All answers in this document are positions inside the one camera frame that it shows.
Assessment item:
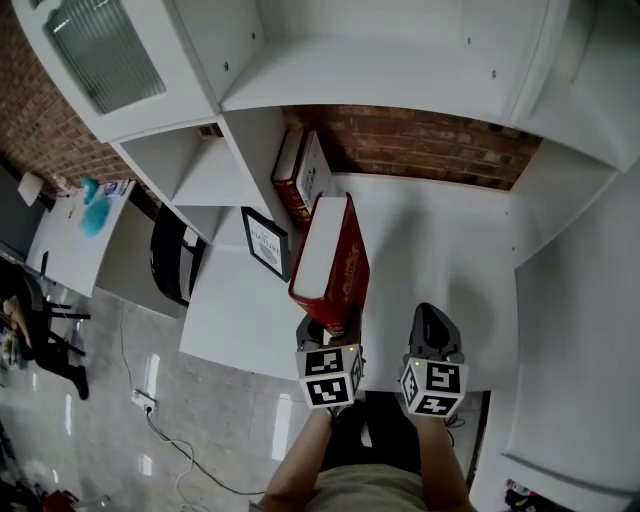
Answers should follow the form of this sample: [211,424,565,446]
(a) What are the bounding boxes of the person's dark trousers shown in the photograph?
[323,391,422,477]

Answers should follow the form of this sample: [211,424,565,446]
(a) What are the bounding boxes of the teal fluffy object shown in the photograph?
[79,177,112,239]

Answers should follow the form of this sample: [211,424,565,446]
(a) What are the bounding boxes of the black metal chair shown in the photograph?
[19,272,92,357]

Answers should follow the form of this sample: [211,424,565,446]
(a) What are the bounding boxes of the printed magazine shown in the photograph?
[96,180,133,198]

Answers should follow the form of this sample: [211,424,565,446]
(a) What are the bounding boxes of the tall white cabinet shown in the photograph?
[468,164,640,512]

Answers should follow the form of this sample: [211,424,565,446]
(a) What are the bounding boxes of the person's right forearm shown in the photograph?
[414,412,477,512]

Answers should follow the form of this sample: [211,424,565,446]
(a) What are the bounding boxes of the black framed picture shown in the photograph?
[240,205,293,284]

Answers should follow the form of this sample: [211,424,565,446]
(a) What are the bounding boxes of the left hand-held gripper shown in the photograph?
[294,302,367,419]

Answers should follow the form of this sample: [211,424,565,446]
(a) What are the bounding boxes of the white power strip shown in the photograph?
[131,389,159,413]

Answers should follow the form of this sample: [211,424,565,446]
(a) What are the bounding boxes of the red hardcover book gold print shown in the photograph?
[287,191,372,336]

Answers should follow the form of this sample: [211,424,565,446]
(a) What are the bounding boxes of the red metal box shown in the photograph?
[41,489,82,512]

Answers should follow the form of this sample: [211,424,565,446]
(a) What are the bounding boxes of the dark red book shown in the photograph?
[270,128,314,227]

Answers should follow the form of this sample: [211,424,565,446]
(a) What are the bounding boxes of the white table lamp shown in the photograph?
[16,171,52,208]

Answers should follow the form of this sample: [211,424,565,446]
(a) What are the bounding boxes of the black round-backed chair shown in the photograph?
[149,203,208,308]

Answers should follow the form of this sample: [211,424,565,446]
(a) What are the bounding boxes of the person's left forearm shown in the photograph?
[259,407,334,512]

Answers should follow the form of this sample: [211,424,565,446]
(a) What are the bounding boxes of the person's beige shirt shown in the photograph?
[248,462,437,512]

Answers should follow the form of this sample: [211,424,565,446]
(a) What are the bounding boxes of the white desk with hutch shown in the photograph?
[12,0,640,397]

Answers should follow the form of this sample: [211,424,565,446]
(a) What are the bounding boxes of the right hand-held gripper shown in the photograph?
[399,301,470,421]

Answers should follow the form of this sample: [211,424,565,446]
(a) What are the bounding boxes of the grey metal cabinet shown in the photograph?
[0,163,47,262]

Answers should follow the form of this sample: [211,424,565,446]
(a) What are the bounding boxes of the black cable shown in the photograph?
[145,409,267,497]

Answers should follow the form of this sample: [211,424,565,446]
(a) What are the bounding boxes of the thick white cable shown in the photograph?
[173,439,198,507]

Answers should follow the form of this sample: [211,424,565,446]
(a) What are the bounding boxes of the white paperback book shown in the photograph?
[295,130,333,222]

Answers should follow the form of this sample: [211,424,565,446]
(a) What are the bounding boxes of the thin white cable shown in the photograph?
[118,304,144,397]

